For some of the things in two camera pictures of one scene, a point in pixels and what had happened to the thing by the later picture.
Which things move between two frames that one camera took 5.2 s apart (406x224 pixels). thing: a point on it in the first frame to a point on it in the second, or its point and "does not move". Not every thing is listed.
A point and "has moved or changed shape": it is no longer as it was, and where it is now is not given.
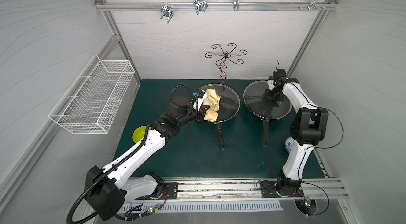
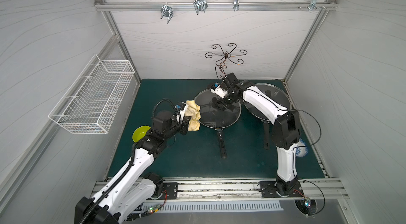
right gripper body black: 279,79 to 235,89
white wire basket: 91,104 does not move
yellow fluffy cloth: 212,99 has moved or changed shape
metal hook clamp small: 236,4 does not move
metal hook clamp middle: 200,5 does not move
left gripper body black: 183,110 to 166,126
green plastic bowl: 139,133 does not move
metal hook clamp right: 313,5 does not move
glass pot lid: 256,104 does not move
